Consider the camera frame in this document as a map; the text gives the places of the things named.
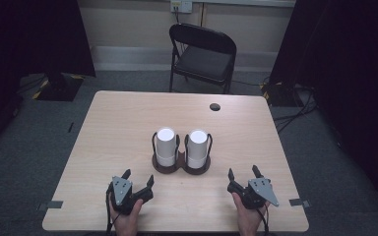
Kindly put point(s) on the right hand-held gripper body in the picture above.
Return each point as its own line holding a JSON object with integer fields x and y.
{"x": 254, "y": 193}

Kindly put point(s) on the person's right hand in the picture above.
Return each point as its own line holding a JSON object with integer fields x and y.
{"x": 248, "y": 219}

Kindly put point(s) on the black folding chair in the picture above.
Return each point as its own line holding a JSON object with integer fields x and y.
{"x": 201, "y": 58}

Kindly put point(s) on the white paper cup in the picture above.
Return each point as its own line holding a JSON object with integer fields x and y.
{"x": 165, "y": 146}
{"x": 197, "y": 148}

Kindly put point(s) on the grey tape strip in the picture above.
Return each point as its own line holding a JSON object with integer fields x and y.
{"x": 299, "y": 202}
{"x": 50, "y": 205}

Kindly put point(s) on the white wall socket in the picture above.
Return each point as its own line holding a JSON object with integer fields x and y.
{"x": 181, "y": 6}

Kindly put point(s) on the dark double cup holder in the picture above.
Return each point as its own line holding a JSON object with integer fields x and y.
{"x": 180, "y": 164}

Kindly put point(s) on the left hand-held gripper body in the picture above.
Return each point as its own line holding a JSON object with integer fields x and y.
{"x": 123, "y": 194}

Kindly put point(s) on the person's left hand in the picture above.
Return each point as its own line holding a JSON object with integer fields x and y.
{"x": 127, "y": 219}

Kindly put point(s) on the black table grommet hole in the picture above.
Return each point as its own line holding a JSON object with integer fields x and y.
{"x": 215, "y": 106}

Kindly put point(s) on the black stand base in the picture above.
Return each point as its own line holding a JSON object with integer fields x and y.
{"x": 59, "y": 87}
{"x": 280, "y": 93}

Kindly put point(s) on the black curtain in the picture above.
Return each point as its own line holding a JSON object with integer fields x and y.
{"x": 347, "y": 72}
{"x": 29, "y": 42}

